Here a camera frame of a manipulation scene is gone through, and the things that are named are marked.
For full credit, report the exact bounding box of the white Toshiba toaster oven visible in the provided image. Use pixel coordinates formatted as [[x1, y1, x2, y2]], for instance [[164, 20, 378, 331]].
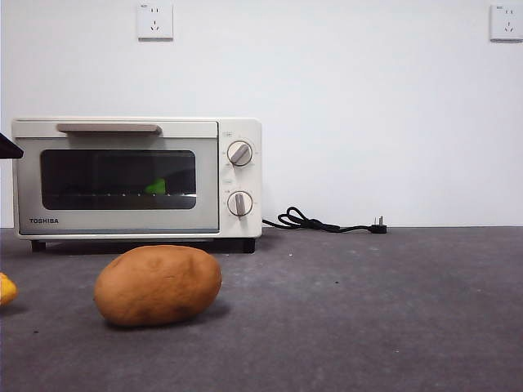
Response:
[[11, 118, 262, 253]]

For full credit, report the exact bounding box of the black power cable with plug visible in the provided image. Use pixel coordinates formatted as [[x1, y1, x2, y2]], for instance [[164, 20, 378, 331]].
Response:
[[261, 206, 389, 236]]

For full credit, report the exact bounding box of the oven wire rack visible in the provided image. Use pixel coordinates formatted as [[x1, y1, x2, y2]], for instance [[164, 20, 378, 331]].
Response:
[[42, 192, 198, 201]]

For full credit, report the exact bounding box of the purple eggplant with green stem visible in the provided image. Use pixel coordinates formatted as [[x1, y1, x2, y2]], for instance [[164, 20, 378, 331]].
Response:
[[145, 171, 196, 195]]

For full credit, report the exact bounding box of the glass oven door with handle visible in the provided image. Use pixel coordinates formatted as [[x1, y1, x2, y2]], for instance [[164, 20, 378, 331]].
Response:
[[11, 121, 220, 236]]

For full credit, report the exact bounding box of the yellow vegetable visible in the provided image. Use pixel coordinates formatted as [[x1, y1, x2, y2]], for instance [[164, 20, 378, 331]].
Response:
[[0, 272, 19, 307]]

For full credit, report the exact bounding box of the oven timer knob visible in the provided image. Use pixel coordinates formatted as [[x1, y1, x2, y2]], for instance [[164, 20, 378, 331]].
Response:
[[226, 190, 253, 221]]

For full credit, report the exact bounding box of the brown potato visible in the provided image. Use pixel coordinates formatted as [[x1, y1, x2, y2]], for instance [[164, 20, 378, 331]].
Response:
[[93, 244, 223, 327]]

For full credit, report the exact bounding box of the oven temperature knob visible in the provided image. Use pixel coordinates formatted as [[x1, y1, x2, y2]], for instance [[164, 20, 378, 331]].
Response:
[[226, 140, 253, 167]]

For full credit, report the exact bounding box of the white wall socket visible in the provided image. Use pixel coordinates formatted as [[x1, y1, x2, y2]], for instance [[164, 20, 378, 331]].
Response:
[[489, 3, 523, 42], [136, 3, 174, 41]]

